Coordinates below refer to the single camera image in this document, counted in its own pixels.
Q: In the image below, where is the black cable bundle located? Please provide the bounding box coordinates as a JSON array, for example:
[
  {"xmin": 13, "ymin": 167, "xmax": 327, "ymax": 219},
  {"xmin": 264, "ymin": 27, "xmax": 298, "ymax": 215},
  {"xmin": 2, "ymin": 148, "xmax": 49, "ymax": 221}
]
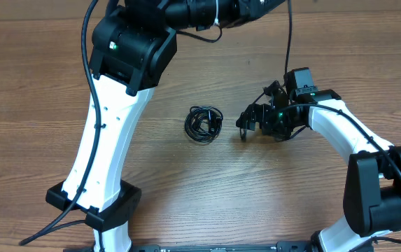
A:
[{"xmin": 184, "ymin": 106, "xmax": 225, "ymax": 144}]

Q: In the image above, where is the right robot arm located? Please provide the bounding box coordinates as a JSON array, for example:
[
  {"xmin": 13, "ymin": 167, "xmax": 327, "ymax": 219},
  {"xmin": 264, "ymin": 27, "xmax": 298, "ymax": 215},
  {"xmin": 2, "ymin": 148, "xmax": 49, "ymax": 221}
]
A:
[{"xmin": 236, "ymin": 67, "xmax": 401, "ymax": 251}]

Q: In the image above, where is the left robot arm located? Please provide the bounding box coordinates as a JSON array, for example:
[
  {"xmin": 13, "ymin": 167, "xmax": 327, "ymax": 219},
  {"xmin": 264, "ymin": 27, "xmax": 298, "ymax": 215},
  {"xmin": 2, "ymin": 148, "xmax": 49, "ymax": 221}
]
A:
[{"xmin": 46, "ymin": 1, "xmax": 278, "ymax": 251}]

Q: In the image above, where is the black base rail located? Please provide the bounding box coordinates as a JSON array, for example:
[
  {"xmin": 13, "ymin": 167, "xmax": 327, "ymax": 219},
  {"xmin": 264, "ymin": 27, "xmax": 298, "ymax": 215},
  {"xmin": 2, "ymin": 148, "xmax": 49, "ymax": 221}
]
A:
[{"xmin": 129, "ymin": 241, "xmax": 320, "ymax": 252}]

